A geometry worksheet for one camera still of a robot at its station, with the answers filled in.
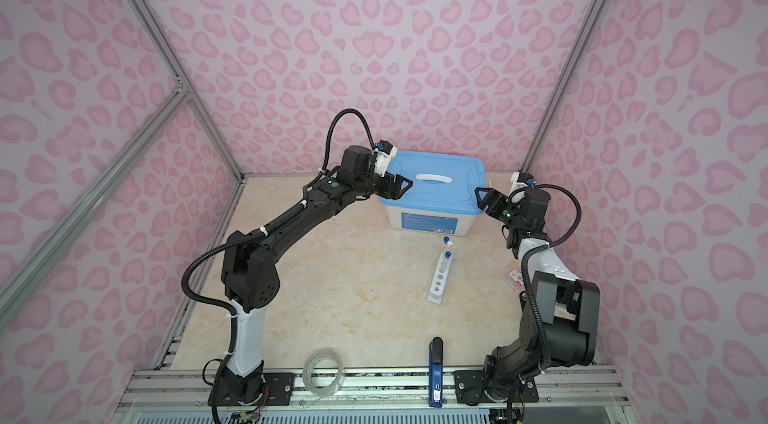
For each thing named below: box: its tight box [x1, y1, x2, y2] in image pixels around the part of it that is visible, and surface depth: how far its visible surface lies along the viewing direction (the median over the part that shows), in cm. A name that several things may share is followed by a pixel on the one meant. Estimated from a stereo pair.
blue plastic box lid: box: [380, 150, 487, 213], surface depth 97 cm
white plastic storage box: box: [379, 199, 484, 237], surface depth 97 cm
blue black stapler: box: [429, 336, 443, 408], surface depth 74 cm
